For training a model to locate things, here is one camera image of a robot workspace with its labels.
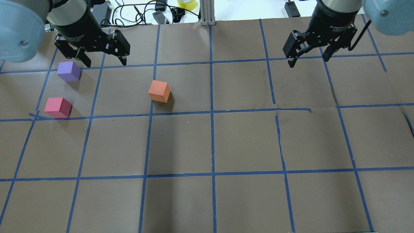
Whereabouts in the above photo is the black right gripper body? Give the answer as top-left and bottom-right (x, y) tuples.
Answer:
(306, 5), (357, 50)

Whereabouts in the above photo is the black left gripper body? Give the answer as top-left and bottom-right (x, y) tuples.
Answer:
(49, 9), (112, 57)

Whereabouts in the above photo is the orange foam block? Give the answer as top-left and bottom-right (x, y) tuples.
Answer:
(148, 80), (171, 103)

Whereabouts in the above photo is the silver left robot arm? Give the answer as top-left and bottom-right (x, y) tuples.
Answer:
(0, 0), (130, 67)

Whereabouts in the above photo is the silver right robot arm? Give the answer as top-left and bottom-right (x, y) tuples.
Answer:
(283, 0), (414, 68)

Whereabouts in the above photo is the purple foam block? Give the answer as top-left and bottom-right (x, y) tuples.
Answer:
(57, 61), (81, 82)

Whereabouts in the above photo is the black power adapter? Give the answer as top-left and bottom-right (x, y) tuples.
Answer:
(284, 0), (301, 18)

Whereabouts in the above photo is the pink foam block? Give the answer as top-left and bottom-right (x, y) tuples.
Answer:
(44, 97), (73, 118)

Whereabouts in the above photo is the yellow tape roll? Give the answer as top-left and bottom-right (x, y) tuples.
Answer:
(177, 0), (197, 11)

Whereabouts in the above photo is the aluminium frame post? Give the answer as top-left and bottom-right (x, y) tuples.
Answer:
(199, 0), (216, 26)

